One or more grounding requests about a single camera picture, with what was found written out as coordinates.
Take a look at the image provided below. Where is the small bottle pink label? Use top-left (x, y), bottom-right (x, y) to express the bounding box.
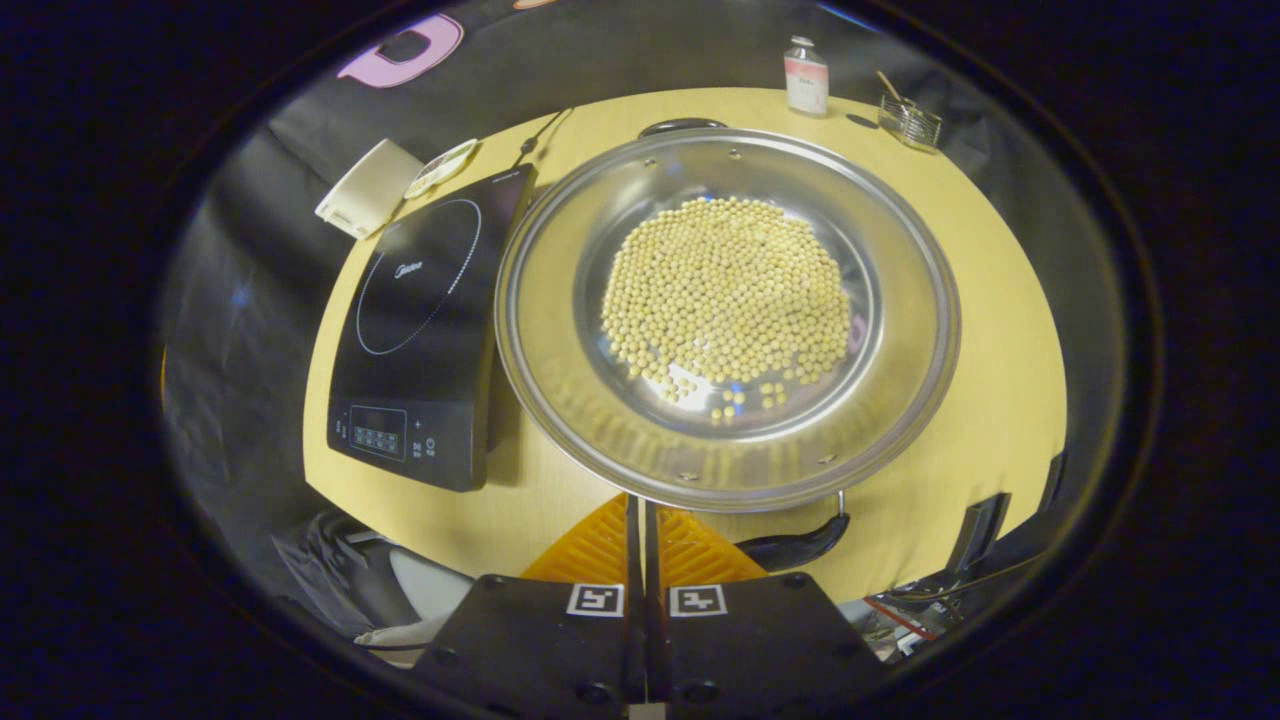
top-left (783, 36), bottom-right (831, 118)

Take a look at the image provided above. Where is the black induction cooktop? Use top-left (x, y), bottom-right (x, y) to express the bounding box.
top-left (327, 163), bottom-right (538, 493)

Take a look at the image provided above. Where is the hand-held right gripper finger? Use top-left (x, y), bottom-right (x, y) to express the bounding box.
top-left (415, 492), bottom-right (646, 720)
top-left (647, 500), bottom-right (886, 720)

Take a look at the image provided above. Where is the white toaster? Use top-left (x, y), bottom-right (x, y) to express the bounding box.
top-left (315, 138), bottom-right (424, 239)

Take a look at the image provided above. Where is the white divided bean dish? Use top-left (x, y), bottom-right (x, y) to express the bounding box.
top-left (405, 138), bottom-right (481, 199)

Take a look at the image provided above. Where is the pile of yellow soybeans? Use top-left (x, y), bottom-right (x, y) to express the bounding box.
top-left (600, 197), bottom-right (853, 426)

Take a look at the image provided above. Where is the stainless steel pot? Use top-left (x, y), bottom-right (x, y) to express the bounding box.
top-left (495, 118), bottom-right (961, 573)

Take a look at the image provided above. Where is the black power cable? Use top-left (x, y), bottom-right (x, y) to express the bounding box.
top-left (512, 108), bottom-right (571, 169)

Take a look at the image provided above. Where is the dark cloth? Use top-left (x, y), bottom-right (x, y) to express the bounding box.
top-left (270, 510), bottom-right (401, 641)

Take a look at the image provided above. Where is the small wire basket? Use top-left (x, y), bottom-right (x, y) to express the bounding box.
top-left (878, 92), bottom-right (943, 153)

